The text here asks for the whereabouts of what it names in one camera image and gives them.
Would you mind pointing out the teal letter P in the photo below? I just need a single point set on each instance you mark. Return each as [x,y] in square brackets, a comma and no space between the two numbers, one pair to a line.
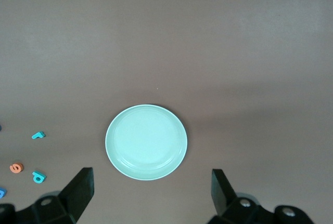
[39,177]

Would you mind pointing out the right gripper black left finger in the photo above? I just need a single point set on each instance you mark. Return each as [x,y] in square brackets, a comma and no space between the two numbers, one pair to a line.
[75,195]

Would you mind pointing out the brown table cover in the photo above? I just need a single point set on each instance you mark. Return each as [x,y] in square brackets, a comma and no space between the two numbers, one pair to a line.
[166,26]

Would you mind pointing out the blue letter D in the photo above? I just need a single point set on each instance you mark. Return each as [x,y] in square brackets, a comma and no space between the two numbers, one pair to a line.
[2,193]

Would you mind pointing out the teal letter r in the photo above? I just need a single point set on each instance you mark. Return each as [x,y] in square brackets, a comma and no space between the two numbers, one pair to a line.
[38,135]

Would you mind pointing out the orange letter e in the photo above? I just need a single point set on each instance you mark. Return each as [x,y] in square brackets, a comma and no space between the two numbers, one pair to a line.
[16,168]

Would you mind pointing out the green plate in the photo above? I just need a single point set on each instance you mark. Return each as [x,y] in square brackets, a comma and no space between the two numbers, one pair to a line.
[145,143]

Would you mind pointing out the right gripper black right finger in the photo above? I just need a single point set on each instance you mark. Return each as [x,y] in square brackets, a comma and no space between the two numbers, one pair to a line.
[226,200]

